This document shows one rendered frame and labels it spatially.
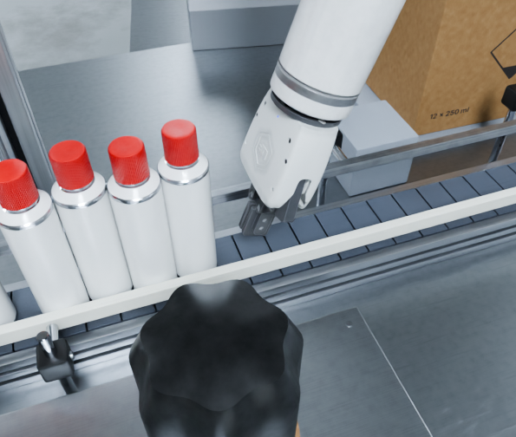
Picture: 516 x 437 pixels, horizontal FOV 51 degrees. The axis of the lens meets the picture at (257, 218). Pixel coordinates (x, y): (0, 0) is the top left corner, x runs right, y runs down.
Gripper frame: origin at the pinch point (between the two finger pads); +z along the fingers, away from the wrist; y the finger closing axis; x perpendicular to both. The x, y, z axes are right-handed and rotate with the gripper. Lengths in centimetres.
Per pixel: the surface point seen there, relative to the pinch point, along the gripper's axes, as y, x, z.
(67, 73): -61, -13, 17
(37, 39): -254, -2, 101
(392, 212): -0.9, 20.3, -0.7
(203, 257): 1.9, -6.1, 4.2
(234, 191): -3.3, -2.2, -1.2
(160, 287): 3.8, -10.8, 6.9
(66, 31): -258, 13, 95
